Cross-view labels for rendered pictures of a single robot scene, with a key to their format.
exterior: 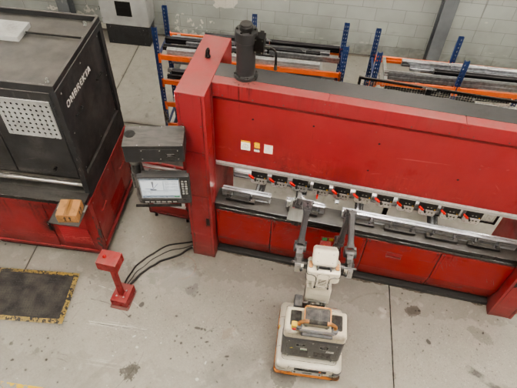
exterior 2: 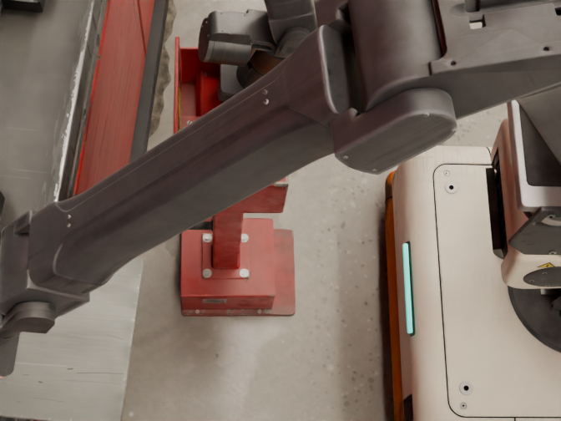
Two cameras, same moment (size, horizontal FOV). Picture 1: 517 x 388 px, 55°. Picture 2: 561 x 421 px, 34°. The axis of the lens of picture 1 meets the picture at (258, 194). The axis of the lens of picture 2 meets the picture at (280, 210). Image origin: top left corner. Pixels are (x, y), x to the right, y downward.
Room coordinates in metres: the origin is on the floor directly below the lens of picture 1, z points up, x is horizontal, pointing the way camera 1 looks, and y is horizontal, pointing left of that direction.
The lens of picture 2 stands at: (2.80, -0.16, 1.97)
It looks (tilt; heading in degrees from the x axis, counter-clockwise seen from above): 70 degrees down; 254
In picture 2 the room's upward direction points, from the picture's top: 11 degrees clockwise
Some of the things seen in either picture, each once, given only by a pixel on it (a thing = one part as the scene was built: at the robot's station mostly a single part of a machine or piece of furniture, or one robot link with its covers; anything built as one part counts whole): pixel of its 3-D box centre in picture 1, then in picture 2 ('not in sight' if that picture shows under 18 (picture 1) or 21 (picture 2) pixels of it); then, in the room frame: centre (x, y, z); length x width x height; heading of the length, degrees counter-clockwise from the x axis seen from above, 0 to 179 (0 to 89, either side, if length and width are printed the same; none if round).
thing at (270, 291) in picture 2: not in sight; (239, 264); (2.71, -0.72, 0.06); 0.25 x 0.20 x 0.12; 176
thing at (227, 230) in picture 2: not in sight; (227, 212); (2.74, -0.73, 0.39); 0.05 x 0.05 x 0.54; 86
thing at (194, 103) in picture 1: (210, 158); not in sight; (3.50, 0.51, 1.15); 0.85 x 0.25 x 2.30; 170
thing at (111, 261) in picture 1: (116, 279); not in sight; (2.49, 1.38, 0.41); 0.25 x 0.20 x 0.83; 170
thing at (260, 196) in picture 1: (246, 194); not in sight; (3.25, 0.12, 0.92); 0.50 x 0.06 x 0.10; 80
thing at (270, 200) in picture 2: (330, 249); (231, 128); (2.74, -0.73, 0.75); 0.20 x 0.16 x 0.18; 86
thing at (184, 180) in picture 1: (165, 185); not in sight; (2.88, 0.83, 1.42); 0.45 x 0.12 x 0.36; 94
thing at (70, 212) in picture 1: (66, 210); not in sight; (2.83, 1.80, 1.04); 0.30 x 0.26 x 0.12; 85
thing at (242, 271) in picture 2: not in sight; (225, 256); (2.74, -0.73, 0.13); 0.10 x 0.10 x 0.01; 86
